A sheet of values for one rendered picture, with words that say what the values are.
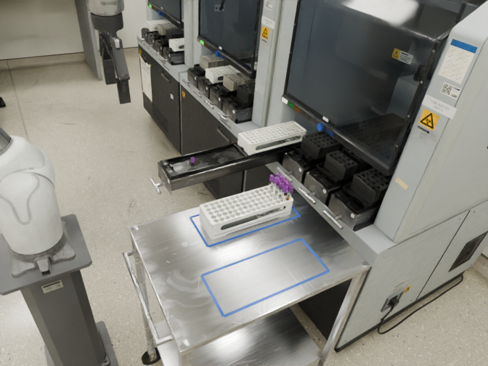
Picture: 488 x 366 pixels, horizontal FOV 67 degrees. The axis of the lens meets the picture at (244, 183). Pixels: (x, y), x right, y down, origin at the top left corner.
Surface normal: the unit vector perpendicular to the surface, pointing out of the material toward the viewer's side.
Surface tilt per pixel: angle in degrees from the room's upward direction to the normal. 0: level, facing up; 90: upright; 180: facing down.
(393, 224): 90
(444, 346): 0
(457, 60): 90
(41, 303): 90
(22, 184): 5
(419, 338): 0
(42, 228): 88
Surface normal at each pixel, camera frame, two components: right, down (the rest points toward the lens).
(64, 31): 0.51, 0.56
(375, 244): 0.08, -0.79
